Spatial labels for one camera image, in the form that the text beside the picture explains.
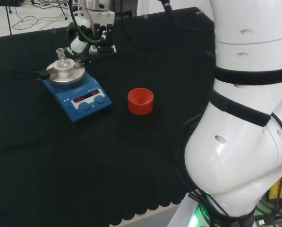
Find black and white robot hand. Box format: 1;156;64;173
65;14;118;60

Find heater with blue base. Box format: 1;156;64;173
38;58;112;123

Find clear round-bottom glass flask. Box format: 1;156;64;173
55;48;72;70

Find red ribbed plastic cup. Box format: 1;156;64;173
127;87;154;116

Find black box on floor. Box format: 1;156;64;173
0;0;25;7

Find black bench cloth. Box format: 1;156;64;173
0;6;217;227

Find yellow stop button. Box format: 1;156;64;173
268;169;282;201

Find green cable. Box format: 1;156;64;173
68;0;106;44

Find grey floor cables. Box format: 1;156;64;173
10;0;73;31

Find black cable with connector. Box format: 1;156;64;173
157;0;174;13

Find black heater power cable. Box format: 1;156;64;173
0;68;51;80

